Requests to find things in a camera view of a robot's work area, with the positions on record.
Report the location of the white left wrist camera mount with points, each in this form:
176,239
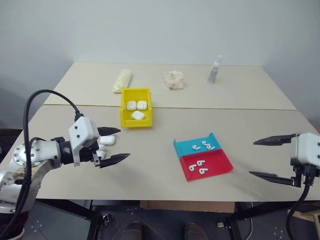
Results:
81,130

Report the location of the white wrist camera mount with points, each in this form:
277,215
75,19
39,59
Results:
306,147
81,130

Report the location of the black metal table frame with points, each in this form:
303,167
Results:
75,208

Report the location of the clear spray bottle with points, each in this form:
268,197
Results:
212,75

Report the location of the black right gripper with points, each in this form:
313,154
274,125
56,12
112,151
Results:
297,175

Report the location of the light wooden piece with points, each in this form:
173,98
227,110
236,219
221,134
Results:
311,215

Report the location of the cream plastic bag roll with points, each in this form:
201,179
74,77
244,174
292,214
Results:
122,81

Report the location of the yellow plastic bin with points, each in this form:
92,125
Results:
124,110

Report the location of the dark brown rounded shape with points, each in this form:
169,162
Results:
133,231
194,232

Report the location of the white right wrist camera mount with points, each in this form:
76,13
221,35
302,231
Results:
306,147

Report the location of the blue plastic tray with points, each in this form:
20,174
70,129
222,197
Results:
185,148

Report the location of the red plastic tray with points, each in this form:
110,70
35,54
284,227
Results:
217,162

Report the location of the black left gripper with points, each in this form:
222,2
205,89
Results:
87,153

